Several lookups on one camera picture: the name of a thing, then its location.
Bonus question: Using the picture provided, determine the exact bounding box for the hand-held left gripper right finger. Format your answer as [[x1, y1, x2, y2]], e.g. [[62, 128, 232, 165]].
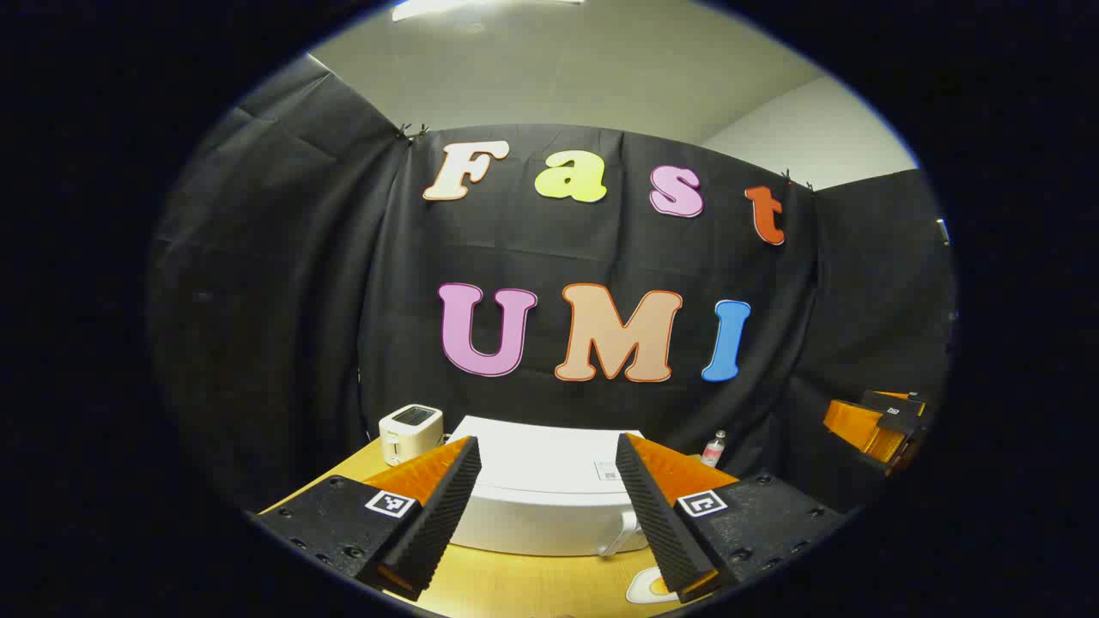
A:
[[615, 433, 851, 604]]

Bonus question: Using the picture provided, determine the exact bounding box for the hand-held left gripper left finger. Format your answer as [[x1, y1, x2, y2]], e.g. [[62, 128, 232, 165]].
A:
[[249, 435, 483, 602]]

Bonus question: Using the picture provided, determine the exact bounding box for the white microwave oven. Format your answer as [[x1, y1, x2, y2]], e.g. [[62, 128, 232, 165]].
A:
[[445, 416, 652, 559]]

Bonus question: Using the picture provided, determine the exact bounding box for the white square plate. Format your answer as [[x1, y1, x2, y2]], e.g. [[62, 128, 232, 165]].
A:
[[625, 565, 683, 604]]

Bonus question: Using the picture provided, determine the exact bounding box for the white toaster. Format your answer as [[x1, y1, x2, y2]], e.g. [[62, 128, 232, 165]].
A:
[[379, 403, 445, 467]]

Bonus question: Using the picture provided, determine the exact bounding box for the black backdrop cloth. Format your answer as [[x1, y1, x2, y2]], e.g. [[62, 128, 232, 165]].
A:
[[146, 56, 958, 516]]

